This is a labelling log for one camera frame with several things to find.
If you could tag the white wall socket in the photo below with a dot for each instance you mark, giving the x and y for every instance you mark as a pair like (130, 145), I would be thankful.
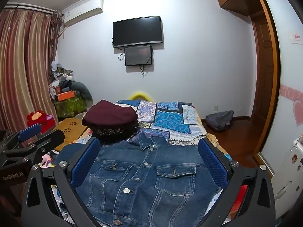
(215, 108)

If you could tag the small wooden table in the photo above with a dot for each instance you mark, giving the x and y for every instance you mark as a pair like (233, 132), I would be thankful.
(69, 126)

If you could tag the orange box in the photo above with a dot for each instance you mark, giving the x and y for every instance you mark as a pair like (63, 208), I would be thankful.
(65, 95)

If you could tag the striped brown curtain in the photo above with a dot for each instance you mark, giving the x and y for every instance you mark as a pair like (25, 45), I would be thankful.
(23, 63)

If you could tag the folded maroon garment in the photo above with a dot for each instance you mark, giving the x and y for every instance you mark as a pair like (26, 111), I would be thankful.
(110, 112)

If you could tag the wooden door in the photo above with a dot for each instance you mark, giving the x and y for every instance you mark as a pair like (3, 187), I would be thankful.
(262, 75)

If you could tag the pile of clutter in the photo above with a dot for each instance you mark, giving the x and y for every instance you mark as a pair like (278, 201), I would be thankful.
(60, 78)

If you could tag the white wardrobe sliding door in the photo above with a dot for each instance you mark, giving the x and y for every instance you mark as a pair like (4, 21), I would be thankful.
(286, 75)

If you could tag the blue patchwork blanket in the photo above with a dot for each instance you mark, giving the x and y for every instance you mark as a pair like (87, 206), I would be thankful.
(172, 120)

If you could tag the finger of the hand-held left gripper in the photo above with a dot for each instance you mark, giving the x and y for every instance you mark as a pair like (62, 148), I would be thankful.
(51, 139)
(29, 132)

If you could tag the wall-mounted black television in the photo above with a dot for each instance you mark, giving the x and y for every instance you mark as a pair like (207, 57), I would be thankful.
(137, 31)

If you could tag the blue denim jacket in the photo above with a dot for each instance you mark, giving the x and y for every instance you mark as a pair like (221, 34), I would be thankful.
(142, 182)

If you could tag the grey backpack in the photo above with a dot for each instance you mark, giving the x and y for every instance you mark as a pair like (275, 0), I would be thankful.
(219, 120)

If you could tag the white air conditioner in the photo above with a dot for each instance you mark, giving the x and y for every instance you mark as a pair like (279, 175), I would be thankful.
(82, 10)

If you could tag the white suitcase with stickers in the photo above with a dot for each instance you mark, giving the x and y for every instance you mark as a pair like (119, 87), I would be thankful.
(290, 175)

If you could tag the yellow round object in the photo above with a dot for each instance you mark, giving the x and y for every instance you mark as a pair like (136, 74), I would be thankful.
(140, 95)

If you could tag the red plush flower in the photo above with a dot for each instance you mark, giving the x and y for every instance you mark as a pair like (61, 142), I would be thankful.
(36, 117)

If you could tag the dark patterned folded garment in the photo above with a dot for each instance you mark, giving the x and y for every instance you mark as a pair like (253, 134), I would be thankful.
(113, 132)

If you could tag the red and white sign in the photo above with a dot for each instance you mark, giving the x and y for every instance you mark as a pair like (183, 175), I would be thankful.
(296, 37)

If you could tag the green patterned bag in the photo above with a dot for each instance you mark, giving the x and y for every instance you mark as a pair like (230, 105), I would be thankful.
(68, 107)

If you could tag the small black wall monitor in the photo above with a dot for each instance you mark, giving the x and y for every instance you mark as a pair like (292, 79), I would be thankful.
(138, 55)

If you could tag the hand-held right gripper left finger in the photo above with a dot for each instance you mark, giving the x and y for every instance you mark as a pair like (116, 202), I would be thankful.
(85, 162)

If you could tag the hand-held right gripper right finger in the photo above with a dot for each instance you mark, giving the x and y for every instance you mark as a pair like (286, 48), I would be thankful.
(213, 163)

